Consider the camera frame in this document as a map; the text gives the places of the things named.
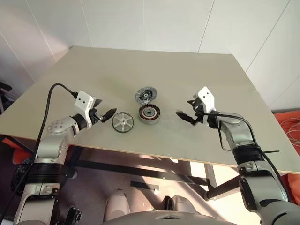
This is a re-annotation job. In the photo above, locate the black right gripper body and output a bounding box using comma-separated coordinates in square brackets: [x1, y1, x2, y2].
[192, 97, 205, 124]

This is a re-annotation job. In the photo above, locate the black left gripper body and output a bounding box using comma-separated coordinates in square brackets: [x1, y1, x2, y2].
[90, 108, 104, 125]

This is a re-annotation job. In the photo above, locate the silver spoked motor cover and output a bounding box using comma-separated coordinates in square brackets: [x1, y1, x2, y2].
[112, 112, 135, 134]

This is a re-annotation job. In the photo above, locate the motor stator with copper windings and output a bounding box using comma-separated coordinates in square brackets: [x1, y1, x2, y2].
[138, 105, 161, 124]

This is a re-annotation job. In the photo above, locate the silver motor rotor disc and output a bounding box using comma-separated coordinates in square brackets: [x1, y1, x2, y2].
[135, 86, 157, 105]

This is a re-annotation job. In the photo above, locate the black strip on floor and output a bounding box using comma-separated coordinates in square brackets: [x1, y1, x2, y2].
[130, 180, 160, 190]

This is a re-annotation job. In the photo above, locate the orange fabric under table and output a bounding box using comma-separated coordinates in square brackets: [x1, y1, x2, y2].
[2, 138, 36, 165]

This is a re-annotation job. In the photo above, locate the beige rounded robot foot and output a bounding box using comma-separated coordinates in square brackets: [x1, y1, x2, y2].
[104, 189, 131, 221]
[171, 195, 200, 214]

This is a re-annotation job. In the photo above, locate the black chair part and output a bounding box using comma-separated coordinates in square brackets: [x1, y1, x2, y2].
[0, 82, 13, 113]

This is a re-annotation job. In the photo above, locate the black fuzzy bundle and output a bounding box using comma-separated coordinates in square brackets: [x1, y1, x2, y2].
[11, 157, 36, 195]

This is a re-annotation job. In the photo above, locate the black floor device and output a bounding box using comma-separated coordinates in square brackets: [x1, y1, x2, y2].
[62, 205, 83, 225]

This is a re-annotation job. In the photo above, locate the grey robot torso edge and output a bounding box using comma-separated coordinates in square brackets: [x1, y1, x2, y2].
[100, 210, 237, 225]

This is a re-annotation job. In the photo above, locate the orange fabric beside table leg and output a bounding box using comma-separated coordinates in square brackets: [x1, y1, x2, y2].
[287, 173, 300, 203]

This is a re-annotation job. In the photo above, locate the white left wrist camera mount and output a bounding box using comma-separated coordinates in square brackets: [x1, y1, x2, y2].
[74, 91, 95, 129]

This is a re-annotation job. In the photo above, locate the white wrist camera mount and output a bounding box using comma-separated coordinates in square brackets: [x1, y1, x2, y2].
[74, 91, 95, 129]
[197, 86, 216, 128]

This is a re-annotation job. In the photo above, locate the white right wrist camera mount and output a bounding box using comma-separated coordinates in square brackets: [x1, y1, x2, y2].
[197, 86, 216, 128]

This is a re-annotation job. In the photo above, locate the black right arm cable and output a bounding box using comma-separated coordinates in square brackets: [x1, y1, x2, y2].
[195, 106, 289, 203]

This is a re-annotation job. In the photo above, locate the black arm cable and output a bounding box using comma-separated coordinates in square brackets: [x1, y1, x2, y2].
[10, 83, 78, 202]
[195, 106, 289, 203]

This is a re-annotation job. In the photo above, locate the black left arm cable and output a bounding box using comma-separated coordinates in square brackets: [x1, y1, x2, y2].
[10, 83, 78, 202]

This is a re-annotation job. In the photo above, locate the black metal table frame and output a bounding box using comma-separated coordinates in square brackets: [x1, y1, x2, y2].
[0, 135, 242, 202]

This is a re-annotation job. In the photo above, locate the orange fabric with white cords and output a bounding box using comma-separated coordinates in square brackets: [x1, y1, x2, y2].
[273, 112, 300, 150]

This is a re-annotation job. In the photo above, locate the white cord bundle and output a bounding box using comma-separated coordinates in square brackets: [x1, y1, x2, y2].
[281, 117, 300, 144]

